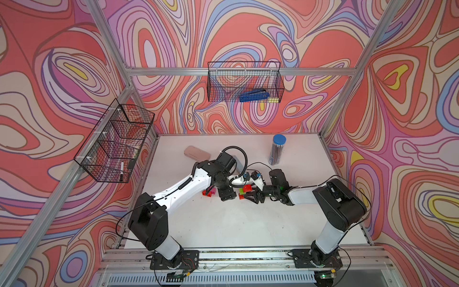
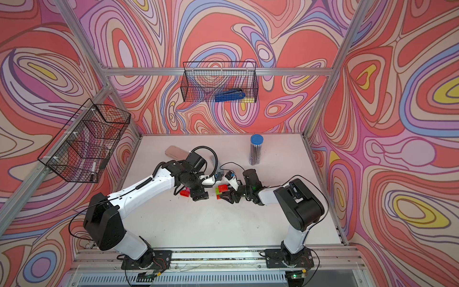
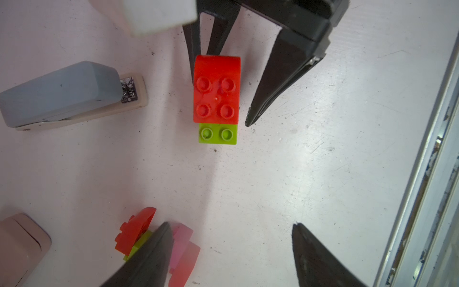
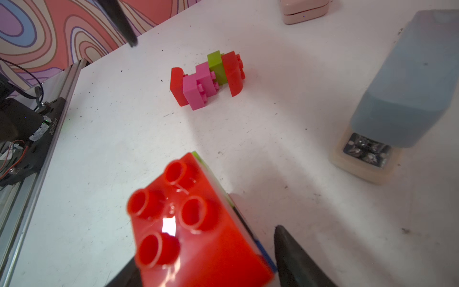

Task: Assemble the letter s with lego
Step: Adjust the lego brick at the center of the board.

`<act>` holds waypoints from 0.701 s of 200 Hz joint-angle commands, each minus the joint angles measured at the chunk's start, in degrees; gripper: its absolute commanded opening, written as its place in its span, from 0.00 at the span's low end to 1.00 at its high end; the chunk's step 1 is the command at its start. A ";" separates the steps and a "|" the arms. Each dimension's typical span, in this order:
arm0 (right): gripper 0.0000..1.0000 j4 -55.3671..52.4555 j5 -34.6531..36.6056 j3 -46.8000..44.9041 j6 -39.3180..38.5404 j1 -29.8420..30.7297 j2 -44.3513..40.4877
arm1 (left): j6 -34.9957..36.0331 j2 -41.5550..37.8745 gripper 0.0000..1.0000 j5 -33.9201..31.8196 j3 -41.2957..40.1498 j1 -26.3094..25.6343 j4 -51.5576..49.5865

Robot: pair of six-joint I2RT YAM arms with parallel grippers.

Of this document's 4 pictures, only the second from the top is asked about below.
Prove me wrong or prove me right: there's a red curved lego brick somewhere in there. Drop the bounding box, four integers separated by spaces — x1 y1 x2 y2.
218 185 229 193
179 190 190 197

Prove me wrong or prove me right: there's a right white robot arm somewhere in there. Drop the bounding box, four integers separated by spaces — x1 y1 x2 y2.
216 169 326 270

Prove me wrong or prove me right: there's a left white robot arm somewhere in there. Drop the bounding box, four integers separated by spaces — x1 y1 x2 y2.
83 160 206 270

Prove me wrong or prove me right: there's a pink glasses case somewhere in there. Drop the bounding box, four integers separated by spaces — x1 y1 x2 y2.
165 145 190 161

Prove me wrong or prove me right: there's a blue lid pencil tube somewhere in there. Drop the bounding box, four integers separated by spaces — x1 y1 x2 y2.
249 134 264 166

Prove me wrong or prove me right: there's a yellow item in basket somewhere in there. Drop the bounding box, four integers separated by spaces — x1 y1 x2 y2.
239 98 255 104

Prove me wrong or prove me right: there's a blue stapler in basket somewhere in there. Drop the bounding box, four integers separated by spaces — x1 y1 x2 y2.
215 88 246 102

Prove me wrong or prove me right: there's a marker pen in basket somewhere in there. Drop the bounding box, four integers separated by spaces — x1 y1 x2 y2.
89 161 96 182

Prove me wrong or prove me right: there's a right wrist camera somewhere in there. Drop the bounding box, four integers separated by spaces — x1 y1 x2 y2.
224 171 240 191

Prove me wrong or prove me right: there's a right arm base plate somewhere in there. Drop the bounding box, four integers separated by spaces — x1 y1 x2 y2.
260 248 314 270

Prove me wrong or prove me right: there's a back wire basket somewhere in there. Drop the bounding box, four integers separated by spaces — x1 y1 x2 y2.
180 61 259 103

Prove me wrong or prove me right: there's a wire basket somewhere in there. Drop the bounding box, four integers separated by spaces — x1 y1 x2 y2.
180 61 259 103
37 99 131 184

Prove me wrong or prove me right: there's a left wire basket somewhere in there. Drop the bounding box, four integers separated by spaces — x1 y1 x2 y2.
37 99 131 184

